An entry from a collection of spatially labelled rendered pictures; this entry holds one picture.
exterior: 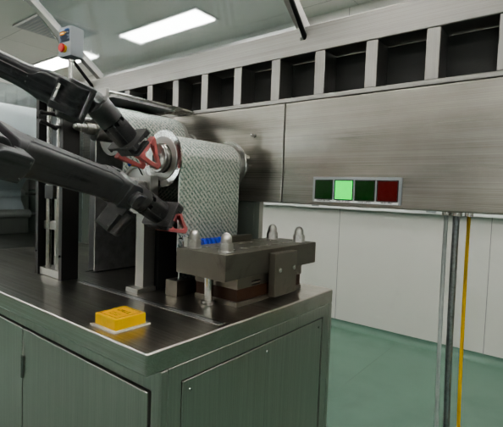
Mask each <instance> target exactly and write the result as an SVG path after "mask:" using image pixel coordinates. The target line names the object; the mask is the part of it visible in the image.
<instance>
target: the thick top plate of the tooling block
mask: <svg viewBox="0 0 503 427"><path fill-rule="evenodd" d="M233 244H234V249H233V251H234V252H232V253H222V252H218V250H219V243H212V244H204V245H201V247H202V248H199V249H191V248H187V247H177V256H176V272H179V273H183V274H187V275H194V276H198V277H202V278H206V279H210V280H217V281H222V282H228V281H232V280H239V279H243V278H247V277H251V276H254V275H261V274H266V273H269V254H270V253H271V252H281V251H286V250H297V260H296V266H300V265H303V264H307V263H314V262H315V249H316V242H314V241H305V242H293V240H292V239H285V238H278V239H276V240H273V239H266V238H258V239H252V241H241V242H233Z"/></svg>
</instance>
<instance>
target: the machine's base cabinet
mask: <svg viewBox="0 0 503 427"><path fill-rule="evenodd" d="M331 311H332V303H328V304H326V305H323V306H322V307H319V308H316V309H313V310H312V311H309V312H307V313H304V314H301V315H299V316H296V317H294V318H292V319H289V320H286V321H285V322H282V323H280V324H277V325H274V326H272V327H269V328H267V329H266V330H262V331H259V332H257V333H255V334H253V335H249V336H247V337H245V338H242V339H240V340H238V341H235V342H232V343H230V344H228V345H226V346H223V347H220V348H218V349H215V350H213V351H211V352H208V353H205V354H203V355H201V356H199V357H196V358H193V359H191V360H189V361H186V362H184V363H181V364H178V365H176V366H174V367H172V368H169V369H165V370H164V371H162V372H159V373H157V374H154V375H151V376H149V377H144V376H142V375H140V374H137V373H136V372H134V371H132V370H130V369H127V368H126V367H124V366H122V365H119V364H117V363H115V362H113V361H111V360H109V359H107V358H105V357H103V356H101V355H99V354H97V353H95V352H92V351H90V350H88V349H86V348H84V347H82V346H80V345H78V344H76V343H74V342H72V341H70V340H68V339H66V338H63V337H62V336H60V335H57V334H55V333H53V332H51V331H50V330H47V329H45V328H43V327H41V326H40V325H38V324H34V323H32V322H30V321H29V320H27V319H24V318H22V317H20V316H19V315H17V314H15V313H12V312H10V311H8V310H6V309H4V308H1V307H0V427H326V419H327V401H328V383H329V347H330V329H331Z"/></svg>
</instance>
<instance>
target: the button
mask: <svg viewBox="0 0 503 427"><path fill-rule="evenodd" d="M144 323H146V313H145V312H142V311H139V310H136V309H133V308H129V307H126V306H123V307H119V308H112V309H109V310H104V311H101V312H97V313H96V324H99V325H101V326H104V327H106V328H109V329H110V330H114V331H117V330H122V329H126V328H129V327H132V326H135V325H139V324H144Z"/></svg>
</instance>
